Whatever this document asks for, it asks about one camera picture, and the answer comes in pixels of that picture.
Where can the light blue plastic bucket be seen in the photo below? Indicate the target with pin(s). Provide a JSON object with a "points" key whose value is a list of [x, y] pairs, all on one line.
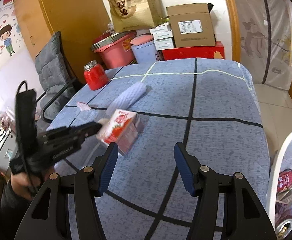
{"points": [[145, 52]]}

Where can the blue plaid tablecloth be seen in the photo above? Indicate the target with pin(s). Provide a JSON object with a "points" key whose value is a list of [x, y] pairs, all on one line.
{"points": [[210, 105]]}

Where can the grey cushioned chair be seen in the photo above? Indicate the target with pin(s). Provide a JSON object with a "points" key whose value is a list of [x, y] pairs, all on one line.
{"points": [[54, 78]]}

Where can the transparent zip door curtain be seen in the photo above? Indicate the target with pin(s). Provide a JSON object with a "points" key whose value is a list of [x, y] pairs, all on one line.
{"points": [[266, 40]]}

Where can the red drink can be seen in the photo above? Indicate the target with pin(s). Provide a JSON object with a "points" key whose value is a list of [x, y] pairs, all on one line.
{"points": [[284, 180]]}

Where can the white round trash bin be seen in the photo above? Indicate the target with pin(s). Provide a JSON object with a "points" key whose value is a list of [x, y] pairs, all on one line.
{"points": [[279, 193]]}

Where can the pink plastic basket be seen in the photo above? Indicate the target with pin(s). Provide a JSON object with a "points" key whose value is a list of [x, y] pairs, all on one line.
{"points": [[115, 50]]}

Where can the red flat gift box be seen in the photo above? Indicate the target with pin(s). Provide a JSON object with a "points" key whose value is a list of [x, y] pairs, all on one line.
{"points": [[206, 52]]}

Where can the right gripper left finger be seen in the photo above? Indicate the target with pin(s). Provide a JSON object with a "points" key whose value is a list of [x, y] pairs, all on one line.
{"points": [[48, 215]]}

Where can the gold paper gift bag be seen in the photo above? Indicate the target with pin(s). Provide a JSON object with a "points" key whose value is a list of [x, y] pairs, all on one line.
{"points": [[129, 15]]}

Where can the pink cushion lid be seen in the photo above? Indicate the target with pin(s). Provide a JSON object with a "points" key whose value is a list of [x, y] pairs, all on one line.
{"points": [[142, 39]]}

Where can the stacked white small boxes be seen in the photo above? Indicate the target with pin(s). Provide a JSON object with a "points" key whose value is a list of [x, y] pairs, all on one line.
{"points": [[163, 37]]}

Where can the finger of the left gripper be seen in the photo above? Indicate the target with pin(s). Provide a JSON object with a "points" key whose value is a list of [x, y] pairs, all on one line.
{"points": [[83, 131]]}

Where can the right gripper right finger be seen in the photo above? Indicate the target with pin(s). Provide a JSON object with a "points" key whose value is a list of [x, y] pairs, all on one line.
{"points": [[244, 214]]}

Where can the red thermos bottle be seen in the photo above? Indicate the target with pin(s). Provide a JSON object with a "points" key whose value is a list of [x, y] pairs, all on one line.
{"points": [[95, 75]]}

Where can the strawberry milk carton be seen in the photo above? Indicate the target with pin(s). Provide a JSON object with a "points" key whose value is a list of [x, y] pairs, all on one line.
{"points": [[123, 128]]}

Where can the left hand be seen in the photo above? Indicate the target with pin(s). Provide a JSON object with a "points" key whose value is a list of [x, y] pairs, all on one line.
{"points": [[21, 184]]}

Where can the brown cardboard box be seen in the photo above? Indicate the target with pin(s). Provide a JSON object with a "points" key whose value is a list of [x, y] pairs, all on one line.
{"points": [[191, 25]]}

